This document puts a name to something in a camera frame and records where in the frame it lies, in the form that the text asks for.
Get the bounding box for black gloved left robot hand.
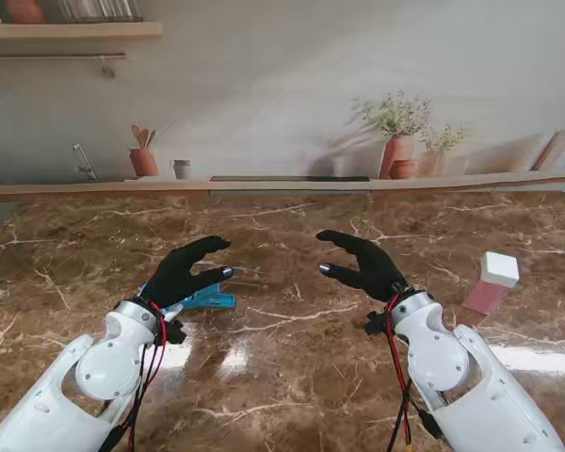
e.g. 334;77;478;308
140;234;236;312

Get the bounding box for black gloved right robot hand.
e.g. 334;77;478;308
315;229;409;302

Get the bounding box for blue white seasoning refill bag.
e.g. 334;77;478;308
139;281;186;324

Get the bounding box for blue plastic bag clip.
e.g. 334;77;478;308
181;282;237;313

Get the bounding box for clear square bottle pink seasoning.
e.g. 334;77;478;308
461;276;510;316

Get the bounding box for white square bottle cap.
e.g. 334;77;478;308
479;251;522;287

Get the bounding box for small round terracotta pot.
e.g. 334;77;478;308
388;158;418;181

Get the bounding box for grey mug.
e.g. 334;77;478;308
170;158;193;181

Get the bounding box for tall terracotta vase with flowers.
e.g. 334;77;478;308
352;91;432;180

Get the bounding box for terracotta pot with wooden utensils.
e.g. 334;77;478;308
129;124;161;178

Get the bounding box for pale vase with plant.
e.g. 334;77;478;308
416;124;467;178

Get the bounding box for metal faucet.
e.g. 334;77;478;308
72;143;99;181

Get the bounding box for orange pot on shelf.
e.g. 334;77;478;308
4;0;46;24

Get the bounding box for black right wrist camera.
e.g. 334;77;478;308
364;310;390;336

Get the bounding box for red black right arm cables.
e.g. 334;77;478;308
384;294;443;452

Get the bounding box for red black arm cables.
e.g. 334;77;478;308
120;300;167;452
384;294;443;452

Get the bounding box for red black left arm cables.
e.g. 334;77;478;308
120;300;167;452

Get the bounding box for metal hanging rail with hook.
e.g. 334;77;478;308
0;52;127;79

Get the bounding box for wooden wall shelf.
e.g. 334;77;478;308
0;21;164;41

